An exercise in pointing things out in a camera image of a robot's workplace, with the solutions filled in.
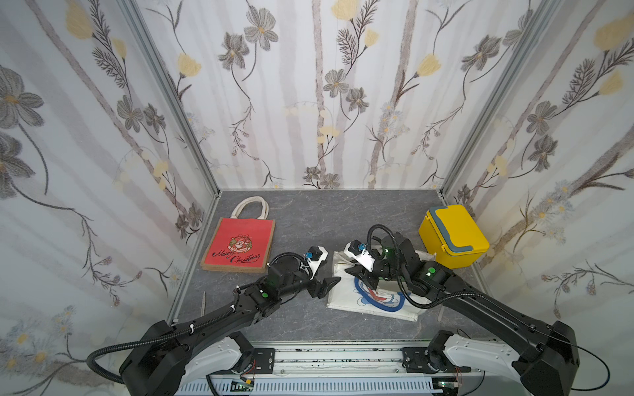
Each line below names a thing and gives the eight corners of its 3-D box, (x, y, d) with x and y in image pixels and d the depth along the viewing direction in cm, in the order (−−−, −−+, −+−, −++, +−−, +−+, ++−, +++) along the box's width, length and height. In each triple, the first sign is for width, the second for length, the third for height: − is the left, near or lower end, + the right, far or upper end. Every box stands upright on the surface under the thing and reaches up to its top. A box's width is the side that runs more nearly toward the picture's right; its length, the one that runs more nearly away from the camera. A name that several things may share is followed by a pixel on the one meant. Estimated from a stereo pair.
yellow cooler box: (429, 274, 95) (445, 254, 83) (415, 228, 109) (427, 205, 97) (472, 274, 95) (494, 254, 83) (453, 228, 109) (469, 205, 97)
